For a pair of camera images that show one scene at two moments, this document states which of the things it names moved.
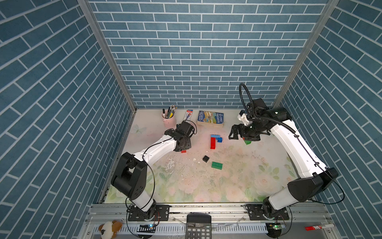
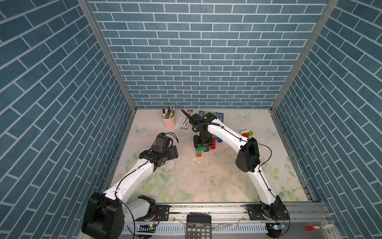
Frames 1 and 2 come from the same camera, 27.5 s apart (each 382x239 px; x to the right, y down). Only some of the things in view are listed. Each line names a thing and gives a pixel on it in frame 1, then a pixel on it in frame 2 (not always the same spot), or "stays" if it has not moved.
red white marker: [318, 227] stays
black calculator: [198, 226] stays
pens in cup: [170, 111] stays
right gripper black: [240, 127] -> [196, 143]
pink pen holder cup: [169, 123] stays
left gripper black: [188, 144] -> [173, 152]
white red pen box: [188, 114] stays
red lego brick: [213, 143] stays
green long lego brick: [217, 165] -> [201, 148]
